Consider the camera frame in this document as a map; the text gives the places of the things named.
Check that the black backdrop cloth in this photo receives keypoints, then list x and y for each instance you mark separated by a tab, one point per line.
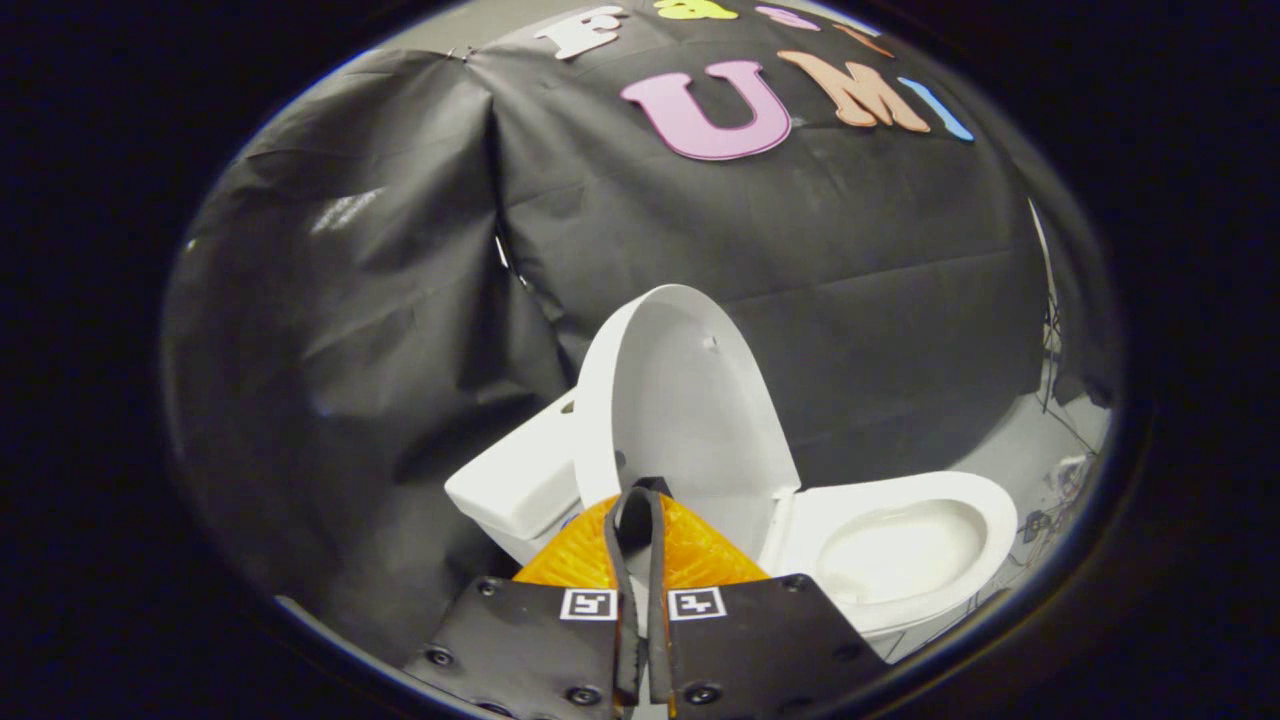
400	300

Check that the white toilet seat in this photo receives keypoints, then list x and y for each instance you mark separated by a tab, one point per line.
990	510

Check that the backdrop stand pole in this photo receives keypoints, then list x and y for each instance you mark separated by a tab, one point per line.
1045	290

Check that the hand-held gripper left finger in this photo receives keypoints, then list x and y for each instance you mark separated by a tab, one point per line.
520	650

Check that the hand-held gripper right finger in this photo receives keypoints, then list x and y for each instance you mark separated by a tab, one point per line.
770	650

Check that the white toilet bowl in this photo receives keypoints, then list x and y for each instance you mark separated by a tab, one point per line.
930	615

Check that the white toilet lid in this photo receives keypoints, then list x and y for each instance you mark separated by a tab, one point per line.
680	400

